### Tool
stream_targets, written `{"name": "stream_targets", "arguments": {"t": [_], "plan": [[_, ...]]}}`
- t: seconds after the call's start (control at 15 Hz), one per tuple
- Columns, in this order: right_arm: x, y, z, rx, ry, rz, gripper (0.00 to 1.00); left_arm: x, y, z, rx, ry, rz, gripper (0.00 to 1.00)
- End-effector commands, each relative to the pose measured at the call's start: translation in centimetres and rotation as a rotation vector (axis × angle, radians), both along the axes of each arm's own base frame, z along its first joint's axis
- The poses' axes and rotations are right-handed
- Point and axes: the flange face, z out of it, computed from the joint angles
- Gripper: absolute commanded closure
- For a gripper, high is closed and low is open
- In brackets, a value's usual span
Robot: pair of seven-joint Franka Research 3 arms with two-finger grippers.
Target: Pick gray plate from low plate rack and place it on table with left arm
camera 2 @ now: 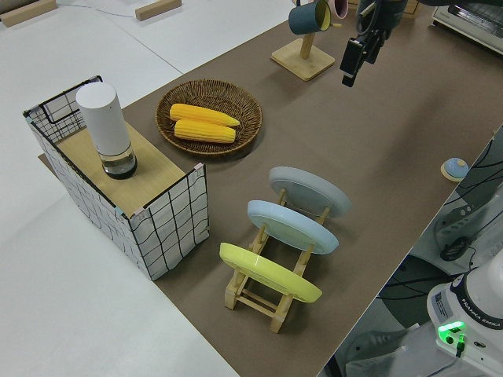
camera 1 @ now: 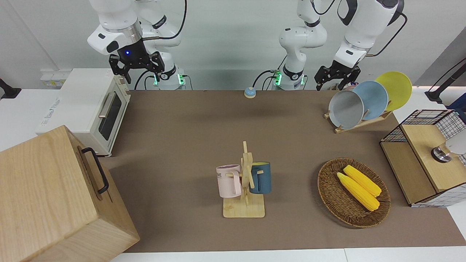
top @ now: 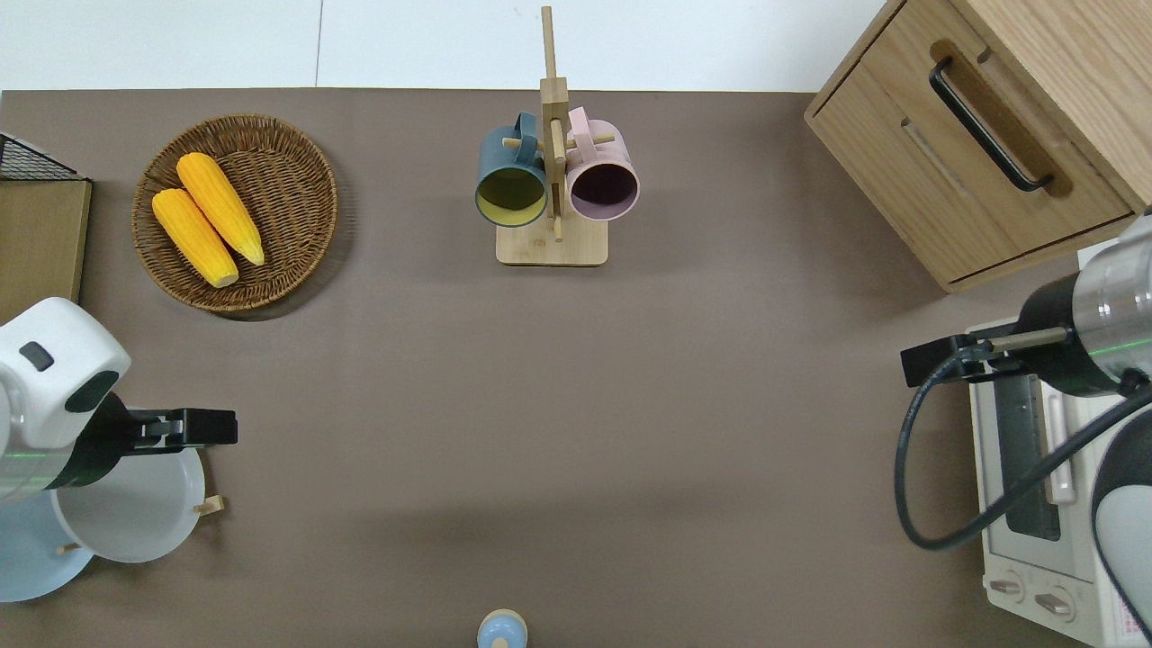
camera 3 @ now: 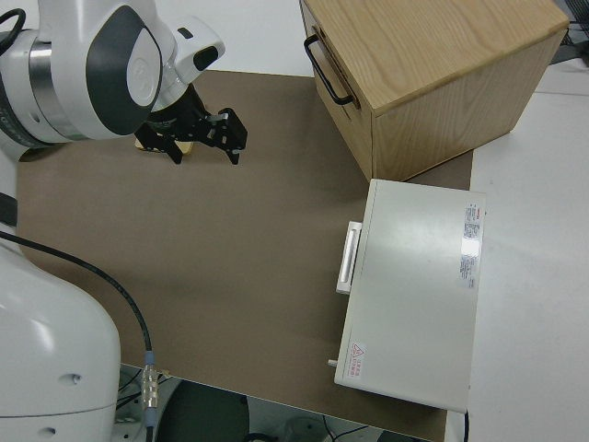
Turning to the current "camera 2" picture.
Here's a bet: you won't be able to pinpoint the pink mug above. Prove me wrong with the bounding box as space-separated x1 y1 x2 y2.
329 0 349 20

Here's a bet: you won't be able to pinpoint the yellow corn cob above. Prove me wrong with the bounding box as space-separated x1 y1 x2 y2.
169 103 241 128
173 119 237 144

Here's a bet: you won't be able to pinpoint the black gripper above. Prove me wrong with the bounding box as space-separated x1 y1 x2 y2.
340 0 408 88

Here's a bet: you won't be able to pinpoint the black coiled floor cable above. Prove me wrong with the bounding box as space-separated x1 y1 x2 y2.
439 237 479 262

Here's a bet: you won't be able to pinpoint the white toaster oven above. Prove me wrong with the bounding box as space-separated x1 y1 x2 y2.
430 0 503 54

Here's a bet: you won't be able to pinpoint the wooden block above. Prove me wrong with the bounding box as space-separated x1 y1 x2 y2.
134 0 182 21
0 0 56 27

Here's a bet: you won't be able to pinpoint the black wire shelf wooden boards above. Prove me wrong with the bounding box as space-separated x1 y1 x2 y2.
22 74 209 282

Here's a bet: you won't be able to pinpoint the brown wicker basket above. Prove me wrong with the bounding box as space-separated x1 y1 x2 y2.
156 79 263 159

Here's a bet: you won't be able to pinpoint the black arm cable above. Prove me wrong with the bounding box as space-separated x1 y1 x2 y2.
354 0 374 38

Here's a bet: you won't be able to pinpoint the light blue plate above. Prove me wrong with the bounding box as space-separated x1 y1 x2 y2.
246 199 340 256

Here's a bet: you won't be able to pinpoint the gray plate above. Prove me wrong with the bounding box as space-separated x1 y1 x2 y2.
268 166 352 218

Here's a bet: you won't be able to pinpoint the wooden mug tree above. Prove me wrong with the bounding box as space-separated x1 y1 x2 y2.
270 0 343 82

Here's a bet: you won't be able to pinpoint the wooden plate rack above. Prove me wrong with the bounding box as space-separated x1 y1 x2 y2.
223 187 331 334

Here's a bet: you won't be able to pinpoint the blue service bell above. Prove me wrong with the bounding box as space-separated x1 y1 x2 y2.
439 156 468 181

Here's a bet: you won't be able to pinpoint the yellow plate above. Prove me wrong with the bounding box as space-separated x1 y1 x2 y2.
218 242 324 304

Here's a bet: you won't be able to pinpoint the dark blue mug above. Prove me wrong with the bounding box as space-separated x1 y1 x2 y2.
288 0 333 35

